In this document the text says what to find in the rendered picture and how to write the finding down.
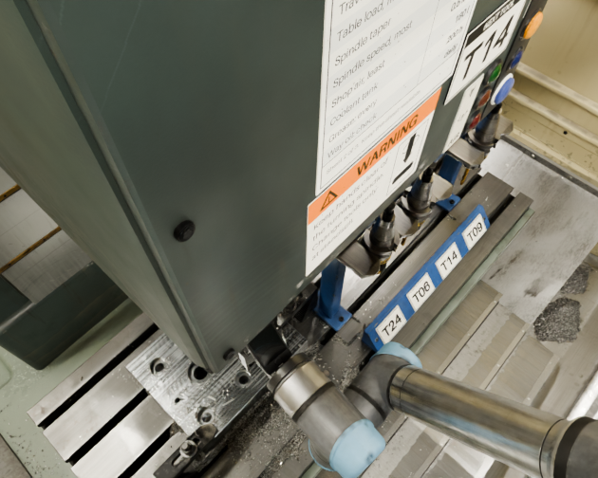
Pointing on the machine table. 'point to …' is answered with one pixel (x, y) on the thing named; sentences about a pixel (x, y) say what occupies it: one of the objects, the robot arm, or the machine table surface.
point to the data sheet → (381, 70)
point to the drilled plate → (225, 420)
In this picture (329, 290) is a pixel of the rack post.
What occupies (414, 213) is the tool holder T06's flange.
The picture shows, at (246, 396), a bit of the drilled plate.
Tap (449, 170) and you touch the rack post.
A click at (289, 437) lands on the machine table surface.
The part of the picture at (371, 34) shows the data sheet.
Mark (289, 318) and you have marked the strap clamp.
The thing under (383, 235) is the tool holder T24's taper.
